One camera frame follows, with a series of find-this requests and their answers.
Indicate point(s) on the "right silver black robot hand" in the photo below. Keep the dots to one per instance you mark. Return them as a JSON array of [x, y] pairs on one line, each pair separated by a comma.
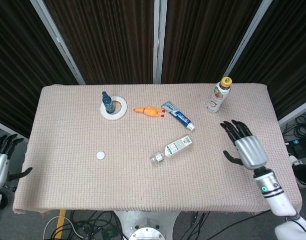
[[250, 150]]

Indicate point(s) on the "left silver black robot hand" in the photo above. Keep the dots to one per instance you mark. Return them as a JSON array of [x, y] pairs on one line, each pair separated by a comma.
[[0, 165]]

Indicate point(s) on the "clear plastic bottle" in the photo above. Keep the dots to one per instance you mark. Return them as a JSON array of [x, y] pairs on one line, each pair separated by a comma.
[[176, 147]]

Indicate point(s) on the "white bottle cap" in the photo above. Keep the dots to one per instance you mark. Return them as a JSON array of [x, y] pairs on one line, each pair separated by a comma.
[[100, 155]]

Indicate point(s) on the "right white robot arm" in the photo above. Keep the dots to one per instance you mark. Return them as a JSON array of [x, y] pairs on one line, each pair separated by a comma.
[[275, 197]]

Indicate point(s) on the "yellow-capped drink bottle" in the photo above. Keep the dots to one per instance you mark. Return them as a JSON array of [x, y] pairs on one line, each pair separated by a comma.
[[218, 97]]

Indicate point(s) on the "blue spray bottle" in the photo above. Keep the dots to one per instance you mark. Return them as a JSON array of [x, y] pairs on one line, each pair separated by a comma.
[[108, 105]]

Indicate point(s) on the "black chair base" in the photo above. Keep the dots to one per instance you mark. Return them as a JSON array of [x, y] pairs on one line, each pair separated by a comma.
[[7, 200]]

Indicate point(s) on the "black power strip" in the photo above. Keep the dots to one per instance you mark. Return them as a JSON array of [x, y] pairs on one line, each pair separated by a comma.
[[299, 147]]

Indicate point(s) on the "black white shoe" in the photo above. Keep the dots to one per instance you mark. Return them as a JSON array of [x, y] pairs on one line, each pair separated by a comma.
[[304, 175]]

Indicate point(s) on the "blue white toothpaste tube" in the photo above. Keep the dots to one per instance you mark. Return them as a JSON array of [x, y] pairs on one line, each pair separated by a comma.
[[179, 116]]

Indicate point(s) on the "dark brown partition panel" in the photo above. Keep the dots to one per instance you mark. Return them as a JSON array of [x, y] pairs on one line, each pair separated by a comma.
[[288, 50], [17, 62], [105, 37], [200, 37]]

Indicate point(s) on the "orange rubber chicken toy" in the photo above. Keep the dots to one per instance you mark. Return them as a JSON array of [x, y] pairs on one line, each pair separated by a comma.
[[151, 111]]

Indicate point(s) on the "beige woven tablecloth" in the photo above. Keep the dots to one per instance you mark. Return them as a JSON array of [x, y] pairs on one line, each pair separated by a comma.
[[117, 180]]

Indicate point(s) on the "white tape roll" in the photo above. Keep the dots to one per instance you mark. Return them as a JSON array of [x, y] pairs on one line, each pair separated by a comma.
[[117, 116]]

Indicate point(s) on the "green circuit board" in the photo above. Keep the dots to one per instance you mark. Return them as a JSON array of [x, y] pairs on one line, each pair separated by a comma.
[[108, 235]]

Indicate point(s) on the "white partition frame rail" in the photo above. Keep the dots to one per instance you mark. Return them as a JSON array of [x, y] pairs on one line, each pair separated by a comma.
[[295, 112], [7, 130]]

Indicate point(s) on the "white partition frame post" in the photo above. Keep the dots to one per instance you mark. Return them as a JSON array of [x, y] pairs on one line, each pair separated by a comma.
[[248, 37], [58, 41], [159, 37]]

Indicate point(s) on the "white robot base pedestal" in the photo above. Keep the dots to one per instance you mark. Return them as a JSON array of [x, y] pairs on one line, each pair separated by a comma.
[[145, 225]]

